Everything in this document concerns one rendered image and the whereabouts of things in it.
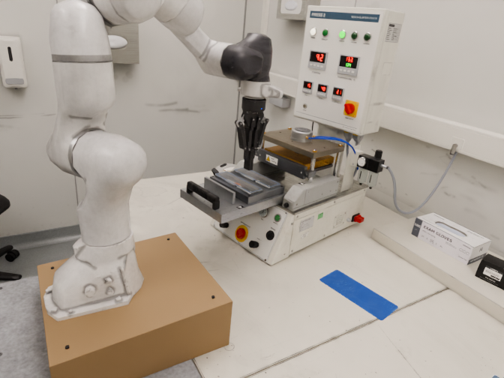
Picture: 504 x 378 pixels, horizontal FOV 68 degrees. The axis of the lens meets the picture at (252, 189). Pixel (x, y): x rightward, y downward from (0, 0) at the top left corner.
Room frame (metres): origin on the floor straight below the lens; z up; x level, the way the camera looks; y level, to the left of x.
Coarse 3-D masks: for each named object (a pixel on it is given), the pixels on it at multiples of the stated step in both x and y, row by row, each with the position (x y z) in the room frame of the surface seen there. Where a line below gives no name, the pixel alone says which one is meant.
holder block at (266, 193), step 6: (234, 174) 1.24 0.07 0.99; (216, 180) 1.17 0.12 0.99; (246, 180) 1.20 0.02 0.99; (228, 186) 1.13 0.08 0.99; (258, 186) 1.15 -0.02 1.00; (282, 186) 1.17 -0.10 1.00; (240, 192) 1.09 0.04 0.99; (264, 192) 1.11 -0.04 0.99; (270, 192) 1.13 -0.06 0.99; (276, 192) 1.15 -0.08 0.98; (282, 192) 1.17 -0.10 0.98; (240, 198) 1.09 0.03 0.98; (246, 198) 1.07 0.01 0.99; (252, 198) 1.07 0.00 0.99; (258, 198) 1.09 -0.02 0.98; (264, 198) 1.11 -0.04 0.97
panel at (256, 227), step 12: (252, 216) 1.20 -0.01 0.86; (216, 228) 1.26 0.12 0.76; (228, 228) 1.23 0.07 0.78; (252, 228) 1.17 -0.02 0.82; (264, 228) 1.14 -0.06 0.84; (276, 228) 1.12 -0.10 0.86; (240, 240) 1.17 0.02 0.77; (252, 240) 1.15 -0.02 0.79; (264, 240) 1.12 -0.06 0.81; (276, 240) 1.09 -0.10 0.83; (252, 252) 1.12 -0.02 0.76; (264, 252) 1.09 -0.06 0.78
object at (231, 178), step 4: (220, 172) 1.22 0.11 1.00; (224, 172) 1.22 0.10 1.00; (228, 172) 1.23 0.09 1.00; (220, 176) 1.19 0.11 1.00; (224, 176) 1.19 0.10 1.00; (228, 176) 1.19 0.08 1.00; (232, 176) 1.20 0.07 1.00; (236, 176) 1.20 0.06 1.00; (228, 180) 1.16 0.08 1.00; (232, 180) 1.16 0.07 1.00; (236, 180) 1.17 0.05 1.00; (240, 180) 1.17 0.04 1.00; (244, 180) 1.17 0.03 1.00; (236, 184) 1.13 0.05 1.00; (240, 184) 1.13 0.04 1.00; (244, 184) 1.13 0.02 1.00; (248, 184) 1.14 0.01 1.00; (252, 184) 1.14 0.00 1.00; (244, 188) 1.10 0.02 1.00; (248, 188) 1.11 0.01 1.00; (252, 188) 1.11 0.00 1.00; (256, 188) 1.11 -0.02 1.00; (260, 188) 1.12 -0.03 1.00
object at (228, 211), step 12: (204, 180) 1.15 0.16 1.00; (180, 192) 1.13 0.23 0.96; (216, 192) 1.10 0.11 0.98; (228, 192) 1.06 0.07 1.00; (192, 204) 1.08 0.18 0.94; (204, 204) 1.03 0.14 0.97; (228, 204) 1.05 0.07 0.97; (240, 204) 1.06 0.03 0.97; (252, 204) 1.06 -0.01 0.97; (264, 204) 1.10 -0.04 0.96; (276, 204) 1.14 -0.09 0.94; (216, 216) 0.99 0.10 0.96; (228, 216) 0.99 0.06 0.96; (240, 216) 1.03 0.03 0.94
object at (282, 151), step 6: (270, 150) 1.36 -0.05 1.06; (276, 150) 1.37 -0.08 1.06; (282, 150) 1.38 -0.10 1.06; (288, 150) 1.38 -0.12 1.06; (282, 156) 1.32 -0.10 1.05; (288, 156) 1.31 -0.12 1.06; (294, 156) 1.32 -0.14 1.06; (300, 156) 1.32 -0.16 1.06; (306, 156) 1.33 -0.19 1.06; (324, 156) 1.35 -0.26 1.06; (330, 156) 1.36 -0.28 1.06; (300, 162) 1.26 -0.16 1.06; (306, 162) 1.26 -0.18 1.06; (318, 162) 1.29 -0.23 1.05; (324, 162) 1.32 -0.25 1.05; (330, 162) 1.34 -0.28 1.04; (318, 168) 1.30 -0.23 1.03; (324, 168) 1.32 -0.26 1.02
